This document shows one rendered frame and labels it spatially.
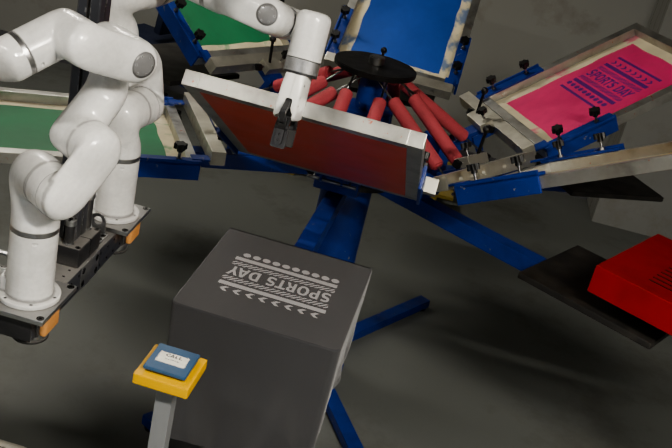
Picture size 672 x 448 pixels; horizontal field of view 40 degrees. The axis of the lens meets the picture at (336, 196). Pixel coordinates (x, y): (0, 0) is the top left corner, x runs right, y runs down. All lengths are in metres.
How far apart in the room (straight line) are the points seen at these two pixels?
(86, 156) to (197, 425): 1.04
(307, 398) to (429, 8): 2.48
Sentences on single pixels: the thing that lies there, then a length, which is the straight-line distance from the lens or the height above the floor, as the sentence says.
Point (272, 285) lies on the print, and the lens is 2.52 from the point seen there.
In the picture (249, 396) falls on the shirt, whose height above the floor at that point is 0.74.
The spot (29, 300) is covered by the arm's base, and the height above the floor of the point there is 1.15.
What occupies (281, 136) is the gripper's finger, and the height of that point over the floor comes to 1.52.
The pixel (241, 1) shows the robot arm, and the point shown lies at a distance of 1.95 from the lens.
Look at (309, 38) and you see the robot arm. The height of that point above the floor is 1.72.
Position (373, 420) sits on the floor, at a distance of 3.73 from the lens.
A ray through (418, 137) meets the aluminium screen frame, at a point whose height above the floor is 1.53.
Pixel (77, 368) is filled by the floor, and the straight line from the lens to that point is 3.72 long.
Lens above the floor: 2.19
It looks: 23 degrees down
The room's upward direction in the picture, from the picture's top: 13 degrees clockwise
